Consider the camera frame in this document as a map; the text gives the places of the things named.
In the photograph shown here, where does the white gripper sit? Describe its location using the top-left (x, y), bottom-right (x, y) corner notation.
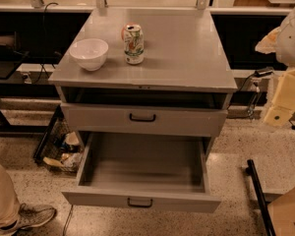
top-left (264, 68), bottom-right (295, 127)

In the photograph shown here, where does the grey drawer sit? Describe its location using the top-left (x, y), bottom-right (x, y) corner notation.
top-left (62, 133), bottom-right (221, 213)
top-left (61, 88), bottom-right (227, 137)

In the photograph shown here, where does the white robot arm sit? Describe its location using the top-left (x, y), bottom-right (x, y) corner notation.
top-left (255, 7), bottom-right (295, 127)

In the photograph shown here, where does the grey top drawer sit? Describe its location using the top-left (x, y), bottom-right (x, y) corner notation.
top-left (61, 88), bottom-right (227, 137)

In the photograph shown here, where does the grey drawer cabinet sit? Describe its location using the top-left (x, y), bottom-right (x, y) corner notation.
top-left (49, 8), bottom-right (237, 148)

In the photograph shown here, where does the black power adapter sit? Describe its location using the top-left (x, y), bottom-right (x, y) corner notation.
top-left (254, 67), bottom-right (273, 78)

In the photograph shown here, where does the brown cardboard box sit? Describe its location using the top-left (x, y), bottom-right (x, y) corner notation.
top-left (267, 187), bottom-right (295, 236)

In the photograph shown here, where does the green white drink can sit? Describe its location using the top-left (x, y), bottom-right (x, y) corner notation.
top-left (122, 24), bottom-right (145, 65)

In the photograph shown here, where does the white bowl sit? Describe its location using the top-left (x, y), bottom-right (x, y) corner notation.
top-left (69, 38), bottom-right (109, 71)

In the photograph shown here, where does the grey sneaker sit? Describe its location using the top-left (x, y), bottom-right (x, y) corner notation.
top-left (15, 204), bottom-right (56, 230)

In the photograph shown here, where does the beige trouser leg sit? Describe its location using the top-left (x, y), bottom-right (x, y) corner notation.
top-left (0, 164), bottom-right (20, 236)

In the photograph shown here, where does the black adapter cable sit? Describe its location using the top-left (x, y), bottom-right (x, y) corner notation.
top-left (228, 72), bottom-right (295, 135)

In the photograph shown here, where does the black metal frame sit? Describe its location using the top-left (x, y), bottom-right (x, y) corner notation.
top-left (246, 159), bottom-right (276, 236)

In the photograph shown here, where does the black wire basket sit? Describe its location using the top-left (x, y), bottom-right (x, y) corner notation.
top-left (33, 106), bottom-right (84, 173)

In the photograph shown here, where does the black floor cable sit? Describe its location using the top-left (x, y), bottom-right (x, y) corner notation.
top-left (62, 204), bottom-right (75, 236)

